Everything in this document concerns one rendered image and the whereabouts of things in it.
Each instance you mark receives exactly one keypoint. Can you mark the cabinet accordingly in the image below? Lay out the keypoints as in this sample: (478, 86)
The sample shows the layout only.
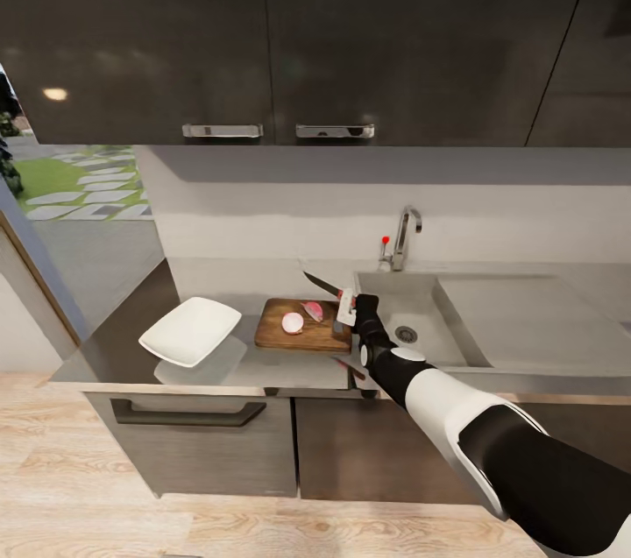
(587, 100)
(433, 73)

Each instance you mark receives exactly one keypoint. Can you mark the cutting board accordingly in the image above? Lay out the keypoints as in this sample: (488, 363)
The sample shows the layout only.
(313, 336)

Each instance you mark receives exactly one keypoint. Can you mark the parer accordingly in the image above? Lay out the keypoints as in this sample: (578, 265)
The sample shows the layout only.
(329, 288)

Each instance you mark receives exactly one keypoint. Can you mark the bowl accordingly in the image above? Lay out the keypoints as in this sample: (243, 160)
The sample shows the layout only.
(191, 332)

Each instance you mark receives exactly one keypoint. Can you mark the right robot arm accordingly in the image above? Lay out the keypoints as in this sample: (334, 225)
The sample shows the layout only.
(571, 504)

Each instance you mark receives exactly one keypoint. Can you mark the fixed window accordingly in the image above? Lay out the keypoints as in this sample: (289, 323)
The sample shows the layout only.
(79, 218)

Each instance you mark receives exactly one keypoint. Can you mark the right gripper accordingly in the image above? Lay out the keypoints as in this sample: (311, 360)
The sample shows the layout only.
(366, 307)

